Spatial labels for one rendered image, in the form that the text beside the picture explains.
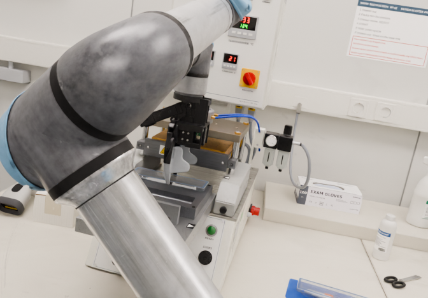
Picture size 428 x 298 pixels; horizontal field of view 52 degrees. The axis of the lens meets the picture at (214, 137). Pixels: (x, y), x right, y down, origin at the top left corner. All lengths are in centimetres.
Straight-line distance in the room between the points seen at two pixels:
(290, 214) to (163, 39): 114
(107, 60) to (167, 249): 23
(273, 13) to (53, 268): 90
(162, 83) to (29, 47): 151
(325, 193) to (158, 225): 117
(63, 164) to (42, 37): 151
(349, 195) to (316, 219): 17
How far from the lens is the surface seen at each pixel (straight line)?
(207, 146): 117
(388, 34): 181
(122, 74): 46
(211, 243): 108
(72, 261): 119
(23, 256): 122
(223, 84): 133
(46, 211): 135
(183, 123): 98
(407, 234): 165
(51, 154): 52
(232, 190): 108
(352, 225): 159
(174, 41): 51
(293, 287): 121
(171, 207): 89
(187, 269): 55
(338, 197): 166
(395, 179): 191
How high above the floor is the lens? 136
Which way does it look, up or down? 13 degrees down
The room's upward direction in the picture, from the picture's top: 9 degrees clockwise
